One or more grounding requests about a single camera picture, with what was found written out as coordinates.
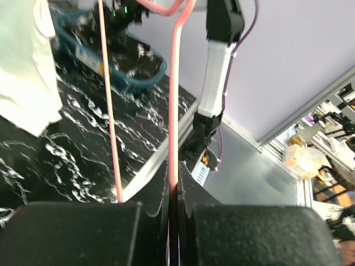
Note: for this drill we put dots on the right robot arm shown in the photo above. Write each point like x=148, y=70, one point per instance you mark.
x=224, y=26

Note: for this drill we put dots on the black white tie-dye trousers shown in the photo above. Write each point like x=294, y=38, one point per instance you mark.
x=125, y=53

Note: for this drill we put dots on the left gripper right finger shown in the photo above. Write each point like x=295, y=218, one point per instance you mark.
x=215, y=234

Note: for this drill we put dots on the white camisole top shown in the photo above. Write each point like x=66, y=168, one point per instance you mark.
x=29, y=93

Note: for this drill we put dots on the blue plastic basket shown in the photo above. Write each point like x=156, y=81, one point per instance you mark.
x=87, y=58

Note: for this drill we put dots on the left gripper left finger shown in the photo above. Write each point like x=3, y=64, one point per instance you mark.
x=130, y=233

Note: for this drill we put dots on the black marble pattern mat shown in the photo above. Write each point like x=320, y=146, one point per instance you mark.
x=71, y=159

